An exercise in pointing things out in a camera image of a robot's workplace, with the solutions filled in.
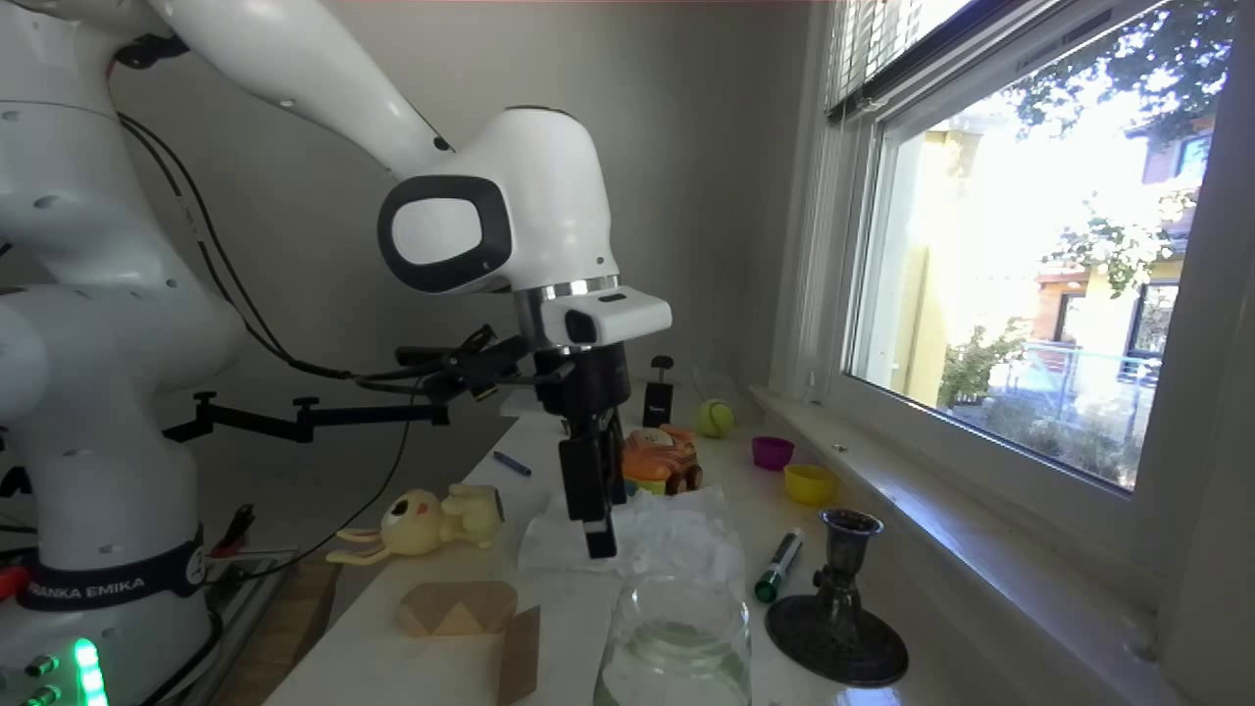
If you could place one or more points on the brown wooden board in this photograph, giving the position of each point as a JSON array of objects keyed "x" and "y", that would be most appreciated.
[{"x": 281, "y": 632}]

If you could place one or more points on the brown cardboard piece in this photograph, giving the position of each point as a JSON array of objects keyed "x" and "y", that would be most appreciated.
[{"x": 519, "y": 656}]

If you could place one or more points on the blue pen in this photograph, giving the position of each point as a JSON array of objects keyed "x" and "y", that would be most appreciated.
[{"x": 512, "y": 466}]

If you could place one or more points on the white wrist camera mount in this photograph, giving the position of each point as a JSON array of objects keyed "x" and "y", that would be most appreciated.
[{"x": 613, "y": 314}]

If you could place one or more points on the white window blinds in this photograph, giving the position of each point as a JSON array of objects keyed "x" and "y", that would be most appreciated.
[{"x": 888, "y": 46}]

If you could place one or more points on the small black bottle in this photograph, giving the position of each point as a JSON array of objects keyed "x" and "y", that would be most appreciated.
[{"x": 660, "y": 396}]

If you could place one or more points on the green marker pen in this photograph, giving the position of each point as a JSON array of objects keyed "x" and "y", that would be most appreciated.
[{"x": 778, "y": 568}]

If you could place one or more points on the window with white frame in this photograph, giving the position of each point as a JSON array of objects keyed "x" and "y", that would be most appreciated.
[{"x": 1020, "y": 235}]

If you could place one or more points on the black candlestick holder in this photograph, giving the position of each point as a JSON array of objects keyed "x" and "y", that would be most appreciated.
[{"x": 835, "y": 628}]

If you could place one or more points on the colourful toy burger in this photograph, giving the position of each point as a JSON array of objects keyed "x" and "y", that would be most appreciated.
[{"x": 660, "y": 462}]

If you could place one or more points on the clear glass bowl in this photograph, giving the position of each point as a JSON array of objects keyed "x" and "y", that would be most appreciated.
[{"x": 672, "y": 654}]

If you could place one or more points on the yellow plush toy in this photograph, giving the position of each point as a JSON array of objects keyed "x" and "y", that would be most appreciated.
[{"x": 425, "y": 520}]

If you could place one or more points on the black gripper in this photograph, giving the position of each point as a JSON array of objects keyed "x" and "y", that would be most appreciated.
[{"x": 582, "y": 386}]

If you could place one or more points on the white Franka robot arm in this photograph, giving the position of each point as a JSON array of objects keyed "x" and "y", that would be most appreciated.
[{"x": 119, "y": 392}]

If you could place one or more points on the purple plastic cup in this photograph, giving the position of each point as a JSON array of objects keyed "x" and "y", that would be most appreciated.
[{"x": 775, "y": 452}]

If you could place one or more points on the yellow plastic cup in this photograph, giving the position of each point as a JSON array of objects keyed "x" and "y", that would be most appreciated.
[{"x": 811, "y": 489}]

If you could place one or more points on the green tennis ball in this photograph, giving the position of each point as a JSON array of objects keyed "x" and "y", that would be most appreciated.
[{"x": 714, "y": 416}]

